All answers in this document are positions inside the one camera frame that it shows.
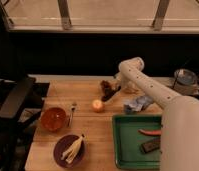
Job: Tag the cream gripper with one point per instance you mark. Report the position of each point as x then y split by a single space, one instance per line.
118 78

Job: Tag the black dish brush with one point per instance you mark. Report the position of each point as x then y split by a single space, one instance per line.
109 93

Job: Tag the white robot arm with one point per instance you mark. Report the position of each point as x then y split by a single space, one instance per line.
179 149

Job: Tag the green plastic tray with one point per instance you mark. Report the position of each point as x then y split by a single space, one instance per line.
128 140

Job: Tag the dark grape bunch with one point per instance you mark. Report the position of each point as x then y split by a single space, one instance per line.
106 86

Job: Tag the blue crumpled cloth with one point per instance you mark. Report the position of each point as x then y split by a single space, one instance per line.
137 104

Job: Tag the orange fruit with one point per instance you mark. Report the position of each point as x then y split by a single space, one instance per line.
97 106

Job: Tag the metal fork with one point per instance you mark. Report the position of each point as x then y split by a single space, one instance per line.
73 108

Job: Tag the grey bowl with blue lid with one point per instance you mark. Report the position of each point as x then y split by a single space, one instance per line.
185 77

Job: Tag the black rectangular sponge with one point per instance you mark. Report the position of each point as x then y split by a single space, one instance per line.
151 145

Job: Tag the orange bowl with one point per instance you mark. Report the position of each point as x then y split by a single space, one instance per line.
53 119

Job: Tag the peeled banana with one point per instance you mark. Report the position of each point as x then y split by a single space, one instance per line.
69 154

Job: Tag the purple plate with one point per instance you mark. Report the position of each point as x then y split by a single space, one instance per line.
62 145

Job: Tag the black office chair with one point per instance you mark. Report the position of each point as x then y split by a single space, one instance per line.
10 112

